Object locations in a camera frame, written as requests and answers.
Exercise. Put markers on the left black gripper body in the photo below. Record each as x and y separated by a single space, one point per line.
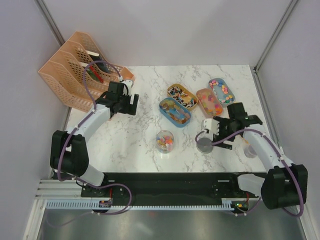
125 106

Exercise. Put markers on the grey metal jar lid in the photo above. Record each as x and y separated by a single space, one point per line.
204 145

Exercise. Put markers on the pink gummy tray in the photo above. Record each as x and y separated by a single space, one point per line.
209 103

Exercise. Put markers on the light blue star candy tray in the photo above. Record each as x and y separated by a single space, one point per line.
221 91

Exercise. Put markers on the tan lollipop tray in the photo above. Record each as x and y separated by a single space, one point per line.
183 96

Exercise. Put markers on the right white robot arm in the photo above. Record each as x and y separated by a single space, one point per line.
285 184

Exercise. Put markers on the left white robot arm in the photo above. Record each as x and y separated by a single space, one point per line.
69 153

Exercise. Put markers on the small purple candy cup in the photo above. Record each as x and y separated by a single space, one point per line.
249 151

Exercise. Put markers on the peach file organizer rack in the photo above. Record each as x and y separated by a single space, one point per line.
64 72

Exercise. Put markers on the clear glass jar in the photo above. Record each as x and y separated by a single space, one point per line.
165 143

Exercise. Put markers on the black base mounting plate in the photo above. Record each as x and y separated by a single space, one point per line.
172 189

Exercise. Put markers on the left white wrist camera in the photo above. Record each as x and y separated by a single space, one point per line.
128 84

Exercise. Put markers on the white slotted cable duct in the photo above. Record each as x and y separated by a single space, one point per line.
90 204

